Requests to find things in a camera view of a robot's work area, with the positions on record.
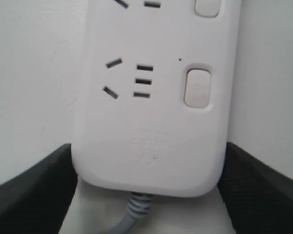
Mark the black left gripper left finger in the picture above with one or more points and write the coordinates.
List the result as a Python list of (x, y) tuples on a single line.
[(37, 200)]

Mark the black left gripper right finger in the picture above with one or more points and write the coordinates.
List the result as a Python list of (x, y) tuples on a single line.
[(258, 199)]

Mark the white five-outlet power strip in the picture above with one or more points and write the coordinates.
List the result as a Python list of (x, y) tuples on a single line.
[(153, 106)]

